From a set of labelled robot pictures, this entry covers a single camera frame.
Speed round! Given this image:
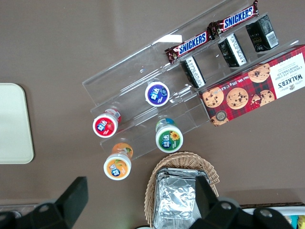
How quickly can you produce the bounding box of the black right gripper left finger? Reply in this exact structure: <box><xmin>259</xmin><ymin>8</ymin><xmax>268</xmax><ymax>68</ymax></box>
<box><xmin>0</xmin><ymin>176</ymin><xmax>89</xmax><ymax>229</ymax></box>

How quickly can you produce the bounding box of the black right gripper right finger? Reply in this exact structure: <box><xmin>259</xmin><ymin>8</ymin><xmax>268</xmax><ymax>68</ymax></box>
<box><xmin>190</xmin><ymin>177</ymin><xmax>294</xmax><ymax>229</ymax></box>

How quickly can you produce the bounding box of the light tan wicker basket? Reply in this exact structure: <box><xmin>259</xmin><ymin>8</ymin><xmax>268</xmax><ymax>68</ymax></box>
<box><xmin>144</xmin><ymin>151</ymin><xmax>220</xmax><ymax>229</ymax></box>

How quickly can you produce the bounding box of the white rectangular snack tray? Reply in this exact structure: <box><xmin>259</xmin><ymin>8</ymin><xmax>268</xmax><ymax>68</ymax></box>
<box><xmin>239</xmin><ymin>202</ymin><xmax>305</xmax><ymax>229</ymax></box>

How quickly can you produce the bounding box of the beige plastic serving tray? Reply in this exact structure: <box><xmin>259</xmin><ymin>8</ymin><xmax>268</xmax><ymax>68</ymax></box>
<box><xmin>0</xmin><ymin>83</ymin><xmax>35</xmax><ymax>165</ymax></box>

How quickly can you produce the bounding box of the stack of foil containers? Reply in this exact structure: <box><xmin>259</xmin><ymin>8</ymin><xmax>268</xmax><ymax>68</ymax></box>
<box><xmin>152</xmin><ymin>167</ymin><xmax>212</xmax><ymax>229</ymax></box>

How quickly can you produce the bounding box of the orange lid gum jar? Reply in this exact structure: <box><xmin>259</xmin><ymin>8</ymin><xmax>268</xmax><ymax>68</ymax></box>
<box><xmin>103</xmin><ymin>142</ymin><xmax>134</xmax><ymax>181</ymax></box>

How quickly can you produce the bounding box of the teal snack packet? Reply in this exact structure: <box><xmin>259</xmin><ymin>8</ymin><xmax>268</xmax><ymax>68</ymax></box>
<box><xmin>288</xmin><ymin>215</ymin><xmax>298</xmax><ymax>229</ymax></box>

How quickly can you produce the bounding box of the green lid gum jar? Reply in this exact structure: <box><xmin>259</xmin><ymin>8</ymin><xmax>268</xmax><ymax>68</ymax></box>
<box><xmin>155</xmin><ymin>117</ymin><xmax>184</xmax><ymax>154</ymax></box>

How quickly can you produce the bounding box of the red lid gum jar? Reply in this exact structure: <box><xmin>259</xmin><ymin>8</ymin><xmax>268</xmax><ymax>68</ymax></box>
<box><xmin>92</xmin><ymin>108</ymin><xmax>122</xmax><ymax>139</ymax></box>

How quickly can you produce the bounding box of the red Walkers cookie box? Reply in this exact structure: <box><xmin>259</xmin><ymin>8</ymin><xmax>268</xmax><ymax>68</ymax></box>
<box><xmin>198</xmin><ymin>44</ymin><xmax>305</xmax><ymax>127</ymax></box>

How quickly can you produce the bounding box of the blue lid gum jar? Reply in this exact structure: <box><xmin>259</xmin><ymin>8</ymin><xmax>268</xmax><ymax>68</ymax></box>
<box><xmin>144</xmin><ymin>80</ymin><xmax>171</xmax><ymax>107</ymax></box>

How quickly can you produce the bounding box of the clear acrylic step stand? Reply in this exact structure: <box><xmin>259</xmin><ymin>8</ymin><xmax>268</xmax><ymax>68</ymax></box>
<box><xmin>152</xmin><ymin>0</ymin><xmax>305</xmax><ymax>96</ymax></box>
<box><xmin>81</xmin><ymin>35</ymin><xmax>212</xmax><ymax>161</ymax></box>

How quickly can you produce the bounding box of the small black chocolate box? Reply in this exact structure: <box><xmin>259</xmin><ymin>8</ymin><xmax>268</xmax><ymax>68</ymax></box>
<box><xmin>179</xmin><ymin>55</ymin><xmax>207</xmax><ymax>89</ymax></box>
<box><xmin>217</xmin><ymin>32</ymin><xmax>247</xmax><ymax>68</ymax></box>
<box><xmin>245</xmin><ymin>14</ymin><xmax>280</xmax><ymax>53</ymax></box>

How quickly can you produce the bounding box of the Snickers chocolate bar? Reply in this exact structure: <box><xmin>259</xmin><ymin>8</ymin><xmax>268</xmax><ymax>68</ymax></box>
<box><xmin>164</xmin><ymin>31</ymin><xmax>215</xmax><ymax>65</ymax></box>
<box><xmin>207</xmin><ymin>0</ymin><xmax>260</xmax><ymax>40</ymax></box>

